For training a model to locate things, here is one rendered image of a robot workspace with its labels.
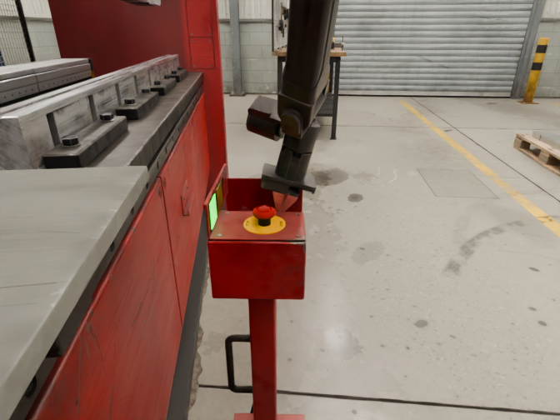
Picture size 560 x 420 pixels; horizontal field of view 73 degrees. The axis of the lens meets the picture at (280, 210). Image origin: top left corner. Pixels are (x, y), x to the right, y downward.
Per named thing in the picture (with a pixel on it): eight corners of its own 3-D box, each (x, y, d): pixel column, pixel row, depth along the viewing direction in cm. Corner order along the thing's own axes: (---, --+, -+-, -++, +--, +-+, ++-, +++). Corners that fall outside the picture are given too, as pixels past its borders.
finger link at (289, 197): (254, 207, 78) (265, 165, 74) (287, 215, 78) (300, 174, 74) (251, 222, 71) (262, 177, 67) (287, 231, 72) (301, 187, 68)
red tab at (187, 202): (189, 216, 120) (187, 195, 117) (182, 216, 119) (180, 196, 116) (193, 197, 133) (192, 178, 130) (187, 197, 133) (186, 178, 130)
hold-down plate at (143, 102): (138, 119, 96) (137, 107, 95) (117, 120, 96) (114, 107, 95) (159, 100, 123) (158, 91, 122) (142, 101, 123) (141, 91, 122)
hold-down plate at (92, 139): (81, 172, 60) (77, 153, 59) (46, 172, 60) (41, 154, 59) (128, 128, 87) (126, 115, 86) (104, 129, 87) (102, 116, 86)
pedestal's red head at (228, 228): (304, 301, 65) (307, 206, 57) (212, 299, 65) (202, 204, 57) (301, 242, 83) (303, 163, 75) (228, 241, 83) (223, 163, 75)
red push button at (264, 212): (275, 232, 63) (275, 213, 61) (252, 232, 63) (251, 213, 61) (276, 222, 67) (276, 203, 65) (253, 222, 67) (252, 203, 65)
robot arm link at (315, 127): (317, 122, 63) (326, 118, 68) (280, 109, 64) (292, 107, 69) (305, 161, 66) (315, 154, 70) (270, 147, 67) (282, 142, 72)
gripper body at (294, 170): (262, 171, 74) (271, 135, 71) (312, 183, 75) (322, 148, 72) (259, 183, 68) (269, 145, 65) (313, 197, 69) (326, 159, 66)
